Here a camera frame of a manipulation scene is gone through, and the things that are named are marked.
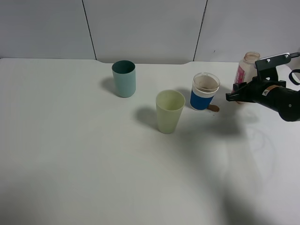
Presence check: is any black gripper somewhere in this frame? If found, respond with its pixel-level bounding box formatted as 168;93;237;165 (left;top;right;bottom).
225;79;300;122

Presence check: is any clear drink bottle pink label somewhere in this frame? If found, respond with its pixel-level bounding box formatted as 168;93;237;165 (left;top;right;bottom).
230;51;261;105

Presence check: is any brown spilled drink puddle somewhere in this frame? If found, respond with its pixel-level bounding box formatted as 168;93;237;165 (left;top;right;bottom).
207;105;220;112

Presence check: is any clear cup with blue sleeve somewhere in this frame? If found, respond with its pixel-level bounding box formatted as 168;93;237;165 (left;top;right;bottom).
190;72;220;111

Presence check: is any pale green plastic cup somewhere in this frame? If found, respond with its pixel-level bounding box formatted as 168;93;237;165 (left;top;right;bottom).
156;90;185;134

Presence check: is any teal plastic cup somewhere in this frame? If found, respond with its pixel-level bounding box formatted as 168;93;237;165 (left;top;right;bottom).
112;60;136;98

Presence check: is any black cable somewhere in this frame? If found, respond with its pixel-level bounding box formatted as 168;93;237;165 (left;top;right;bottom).
288;69;300;86

